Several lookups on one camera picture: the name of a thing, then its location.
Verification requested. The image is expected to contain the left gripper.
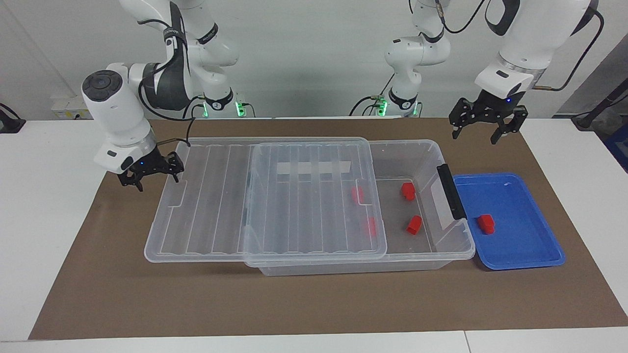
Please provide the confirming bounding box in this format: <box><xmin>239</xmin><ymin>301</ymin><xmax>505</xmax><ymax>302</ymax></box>
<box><xmin>449</xmin><ymin>90</ymin><xmax>529</xmax><ymax>145</ymax></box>

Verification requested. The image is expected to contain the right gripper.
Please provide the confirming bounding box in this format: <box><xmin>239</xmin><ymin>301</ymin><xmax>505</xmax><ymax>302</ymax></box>
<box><xmin>117</xmin><ymin>147</ymin><xmax>185</xmax><ymax>192</ymax></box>

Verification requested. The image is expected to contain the clear plastic box lid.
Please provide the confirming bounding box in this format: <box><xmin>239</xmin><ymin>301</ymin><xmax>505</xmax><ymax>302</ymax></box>
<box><xmin>143</xmin><ymin>137</ymin><xmax>389</xmax><ymax>269</ymax></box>

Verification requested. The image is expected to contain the clear plastic storage box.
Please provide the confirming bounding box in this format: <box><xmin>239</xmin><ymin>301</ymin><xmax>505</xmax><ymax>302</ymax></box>
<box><xmin>243</xmin><ymin>139</ymin><xmax>477</xmax><ymax>278</ymax></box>

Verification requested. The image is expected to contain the white power strip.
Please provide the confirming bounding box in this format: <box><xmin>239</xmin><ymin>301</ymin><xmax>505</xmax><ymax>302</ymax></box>
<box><xmin>51</xmin><ymin>96</ymin><xmax>92</xmax><ymax>120</ymax></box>

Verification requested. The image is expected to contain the black stand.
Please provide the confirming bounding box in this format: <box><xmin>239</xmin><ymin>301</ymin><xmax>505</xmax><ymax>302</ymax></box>
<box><xmin>0</xmin><ymin>102</ymin><xmax>26</xmax><ymax>134</ymax></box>
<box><xmin>572</xmin><ymin>77</ymin><xmax>628</xmax><ymax>131</ymax></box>

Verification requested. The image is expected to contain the blue plastic tray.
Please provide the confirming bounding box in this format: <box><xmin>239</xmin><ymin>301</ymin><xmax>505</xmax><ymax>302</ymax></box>
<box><xmin>452</xmin><ymin>172</ymin><xmax>566</xmax><ymax>271</ymax></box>

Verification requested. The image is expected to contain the black cable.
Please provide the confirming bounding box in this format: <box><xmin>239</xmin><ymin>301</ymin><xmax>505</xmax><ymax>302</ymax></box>
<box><xmin>532</xmin><ymin>7</ymin><xmax>605</xmax><ymax>93</ymax></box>
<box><xmin>434</xmin><ymin>0</ymin><xmax>489</xmax><ymax>35</ymax></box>
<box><xmin>349</xmin><ymin>74</ymin><xmax>396</xmax><ymax>117</ymax></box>
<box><xmin>137</xmin><ymin>20</ymin><xmax>207</xmax><ymax>148</ymax></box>

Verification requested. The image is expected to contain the black box latch handle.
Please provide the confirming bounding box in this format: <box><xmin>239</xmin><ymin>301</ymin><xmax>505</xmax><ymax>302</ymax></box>
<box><xmin>436</xmin><ymin>164</ymin><xmax>467</xmax><ymax>221</ymax></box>

